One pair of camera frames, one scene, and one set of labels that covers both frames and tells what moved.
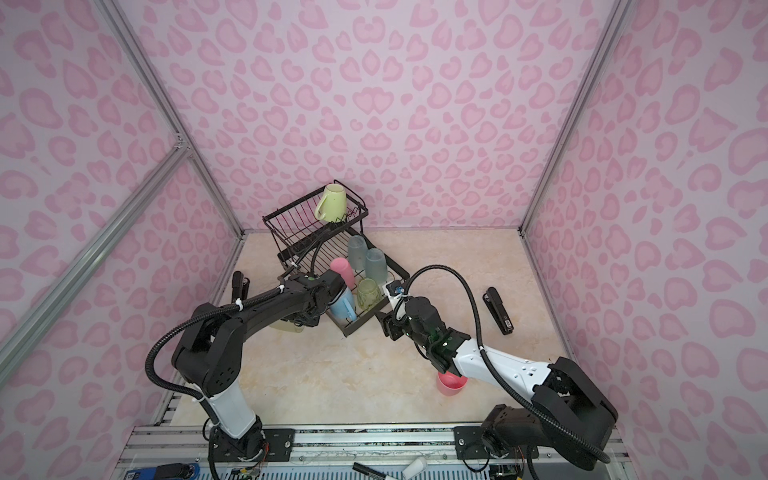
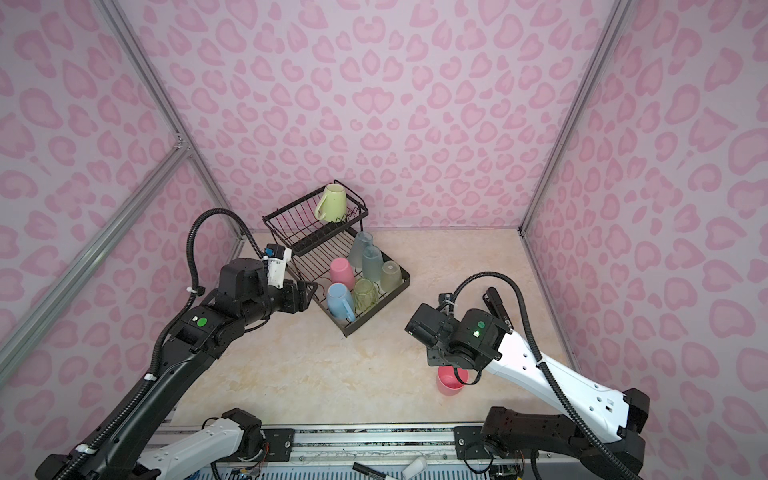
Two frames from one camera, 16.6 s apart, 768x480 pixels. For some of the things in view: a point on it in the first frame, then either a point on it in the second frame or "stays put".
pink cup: [449, 384] stays put
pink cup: [344, 268] stays put
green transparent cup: [368, 293] stays put
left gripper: [313, 322] to [304, 297]
